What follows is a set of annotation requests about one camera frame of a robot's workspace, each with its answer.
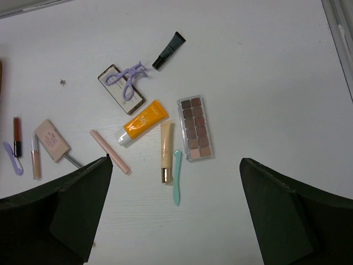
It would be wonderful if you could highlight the black cosmetic tube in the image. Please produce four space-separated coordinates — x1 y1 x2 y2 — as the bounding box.
152 31 186 71

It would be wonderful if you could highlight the red lip gloss tube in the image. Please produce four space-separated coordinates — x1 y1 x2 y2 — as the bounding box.
13 117 22 158

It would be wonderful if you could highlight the brown eyeshadow palette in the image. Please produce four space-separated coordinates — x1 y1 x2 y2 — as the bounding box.
177 95 213 162

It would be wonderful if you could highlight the orange sunscreen tube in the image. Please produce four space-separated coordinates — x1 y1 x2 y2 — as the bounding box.
115 100 169 146

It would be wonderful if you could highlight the beige concealer tube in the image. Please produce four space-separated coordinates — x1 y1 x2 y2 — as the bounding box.
31 135 41 179

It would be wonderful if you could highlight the beige foundation tube gold cap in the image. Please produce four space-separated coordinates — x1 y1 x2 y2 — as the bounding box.
161 121 173 185

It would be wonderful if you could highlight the checkered eyeliner pen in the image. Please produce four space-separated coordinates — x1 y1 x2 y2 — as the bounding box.
63 153 83 168

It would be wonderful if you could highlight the gold-rimmed compact palette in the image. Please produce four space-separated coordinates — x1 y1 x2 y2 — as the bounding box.
98 64 146 115

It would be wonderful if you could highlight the beige rectangular compact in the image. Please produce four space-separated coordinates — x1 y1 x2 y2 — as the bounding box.
34 119 71 163

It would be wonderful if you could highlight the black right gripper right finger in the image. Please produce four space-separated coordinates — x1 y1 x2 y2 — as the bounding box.
239 158 352 264

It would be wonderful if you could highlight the wicker organizer basket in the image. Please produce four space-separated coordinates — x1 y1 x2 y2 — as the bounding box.
0 61 3 95

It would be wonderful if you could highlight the pink cosmetic pencil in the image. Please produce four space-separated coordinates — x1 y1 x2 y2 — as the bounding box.
89 130 131 174

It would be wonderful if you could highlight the purple eyelash curler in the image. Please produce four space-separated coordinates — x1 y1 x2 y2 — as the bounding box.
104 61 148 101

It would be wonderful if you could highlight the mint green eyebrow razor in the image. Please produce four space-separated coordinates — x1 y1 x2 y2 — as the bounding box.
173 150 182 206

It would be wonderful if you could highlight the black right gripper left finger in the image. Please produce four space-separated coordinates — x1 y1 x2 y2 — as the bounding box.
1 156 113 264

